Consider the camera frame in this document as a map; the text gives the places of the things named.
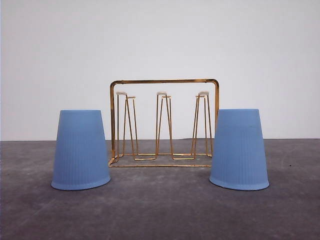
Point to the blue ribbed cup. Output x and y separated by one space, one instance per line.
81 156
239 157

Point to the gold wire cup rack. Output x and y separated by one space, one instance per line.
162 123

